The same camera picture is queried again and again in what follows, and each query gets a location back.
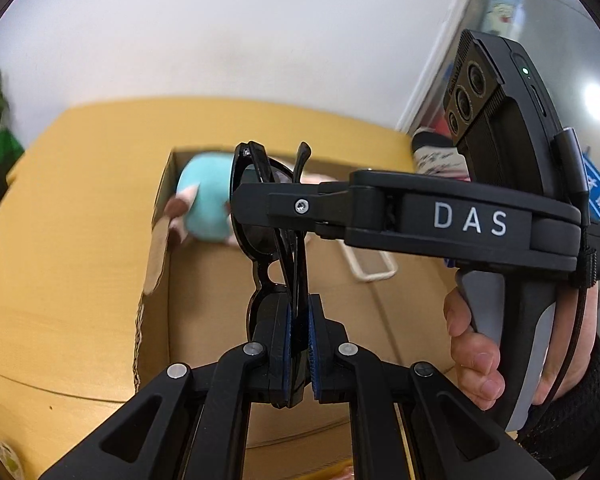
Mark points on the grey door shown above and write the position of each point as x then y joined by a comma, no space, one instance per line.
555,10

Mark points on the teal and pink plush toy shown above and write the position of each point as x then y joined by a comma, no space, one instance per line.
205,195

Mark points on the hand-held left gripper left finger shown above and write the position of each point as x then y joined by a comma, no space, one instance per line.
284,340

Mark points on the white phone case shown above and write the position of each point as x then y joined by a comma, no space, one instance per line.
375,276

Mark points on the cartoon wall poster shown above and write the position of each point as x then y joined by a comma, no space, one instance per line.
502,10

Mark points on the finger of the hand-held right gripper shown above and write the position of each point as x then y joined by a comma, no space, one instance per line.
280,205
330,231

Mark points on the person's right hand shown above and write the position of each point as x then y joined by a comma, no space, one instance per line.
472,355

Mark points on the black sunglasses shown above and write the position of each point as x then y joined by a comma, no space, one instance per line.
252,240

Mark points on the person's right forearm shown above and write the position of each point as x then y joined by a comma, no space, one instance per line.
580,425

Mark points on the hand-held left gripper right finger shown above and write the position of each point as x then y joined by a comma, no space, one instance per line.
314,350

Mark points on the brown cardboard box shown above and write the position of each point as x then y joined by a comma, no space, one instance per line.
205,310

